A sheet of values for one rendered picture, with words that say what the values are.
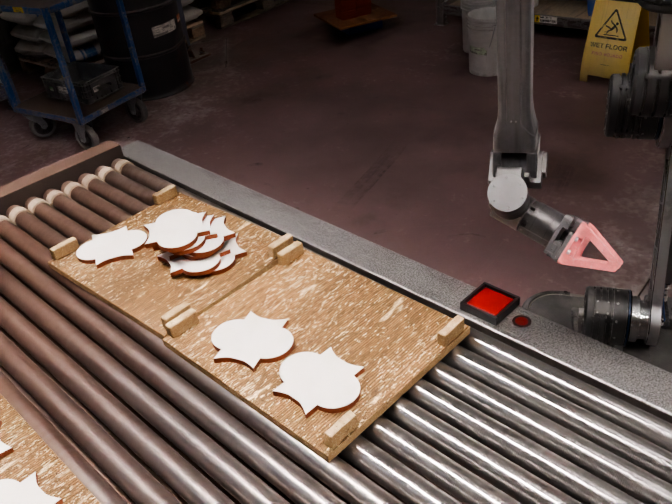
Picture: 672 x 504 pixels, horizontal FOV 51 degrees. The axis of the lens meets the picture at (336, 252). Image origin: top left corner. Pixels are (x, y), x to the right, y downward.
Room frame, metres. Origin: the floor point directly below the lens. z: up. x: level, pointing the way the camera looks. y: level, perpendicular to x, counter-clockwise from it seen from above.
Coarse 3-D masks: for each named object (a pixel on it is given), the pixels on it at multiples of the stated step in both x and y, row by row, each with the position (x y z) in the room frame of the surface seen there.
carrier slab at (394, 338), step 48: (240, 288) 1.09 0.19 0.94; (288, 288) 1.07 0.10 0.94; (336, 288) 1.05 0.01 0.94; (384, 288) 1.03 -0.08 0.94; (192, 336) 0.96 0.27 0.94; (336, 336) 0.91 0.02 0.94; (384, 336) 0.90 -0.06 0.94; (432, 336) 0.89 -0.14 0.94; (240, 384) 0.83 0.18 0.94; (384, 384) 0.79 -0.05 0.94; (288, 432) 0.72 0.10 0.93
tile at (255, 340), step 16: (240, 320) 0.97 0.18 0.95; (256, 320) 0.97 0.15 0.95; (272, 320) 0.96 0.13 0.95; (224, 336) 0.94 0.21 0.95; (240, 336) 0.93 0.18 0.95; (256, 336) 0.93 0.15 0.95; (272, 336) 0.92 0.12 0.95; (288, 336) 0.92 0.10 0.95; (224, 352) 0.90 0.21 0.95; (240, 352) 0.89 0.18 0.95; (256, 352) 0.89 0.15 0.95; (272, 352) 0.88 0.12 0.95; (288, 352) 0.88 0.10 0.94; (256, 368) 0.86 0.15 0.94
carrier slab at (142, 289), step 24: (144, 216) 1.41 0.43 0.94; (216, 216) 1.37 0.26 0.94; (240, 240) 1.26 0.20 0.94; (264, 240) 1.24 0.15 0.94; (72, 264) 1.24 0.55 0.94; (120, 264) 1.22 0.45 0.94; (144, 264) 1.21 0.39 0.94; (240, 264) 1.17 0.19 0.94; (264, 264) 1.16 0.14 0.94; (96, 288) 1.14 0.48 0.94; (120, 288) 1.13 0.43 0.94; (144, 288) 1.12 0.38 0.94; (168, 288) 1.11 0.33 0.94; (192, 288) 1.10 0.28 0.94; (216, 288) 1.09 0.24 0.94; (120, 312) 1.07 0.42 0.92; (144, 312) 1.05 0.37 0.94
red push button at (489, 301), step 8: (488, 288) 1.00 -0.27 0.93; (480, 296) 0.98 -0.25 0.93; (488, 296) 0.98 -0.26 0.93; (496, 296) 0.98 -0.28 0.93; (504, 296) 0.98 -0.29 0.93; (472, 304) 0.96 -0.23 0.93; (480, 304) 0.96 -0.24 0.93; (488, 304) 0.96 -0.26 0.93; (496, 304) 0.96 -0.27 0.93; (504, 304) 0.95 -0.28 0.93; (488, 312) 0.94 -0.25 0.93; (496, 312) 0.94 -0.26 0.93
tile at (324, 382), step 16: (304, 352) 0.87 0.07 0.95; (288, 368) 0.84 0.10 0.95; (304, 368) 0.83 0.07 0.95; (320, 368) 0.83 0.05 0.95; (336, 368) 0.83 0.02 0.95; (352, 368) 0.82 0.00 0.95; (288, 384) 0.80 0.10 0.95; (304, 384) 0.80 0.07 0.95; (320, 384) 0.79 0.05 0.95; (336, 384) 0.79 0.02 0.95; (352, 384) 0.79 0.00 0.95; (304, 400) 0.76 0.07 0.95; (320, 400) 0.76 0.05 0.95; (336, 400) 0.76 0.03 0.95; (352, 400) 0.75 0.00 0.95
